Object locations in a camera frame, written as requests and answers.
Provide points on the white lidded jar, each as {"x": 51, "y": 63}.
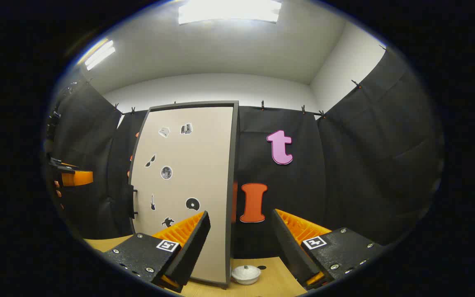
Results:
{"x": 245, "y": 275}

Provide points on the black backdrop cloth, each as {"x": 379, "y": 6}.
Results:
{"x": 365, "y": 165}

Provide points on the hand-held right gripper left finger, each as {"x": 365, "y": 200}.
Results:
{"x": 192, "y": 247}

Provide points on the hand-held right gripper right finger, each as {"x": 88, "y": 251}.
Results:
{"x": 289, "y": 251}

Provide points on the grey cabinet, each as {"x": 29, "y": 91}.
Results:
{"x": 236, "y": 165}

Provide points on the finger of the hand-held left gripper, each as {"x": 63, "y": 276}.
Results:
{"x": 78, "y": 178}

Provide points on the beige cabinet door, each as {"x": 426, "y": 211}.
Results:
{"x": 196, "y": 165}

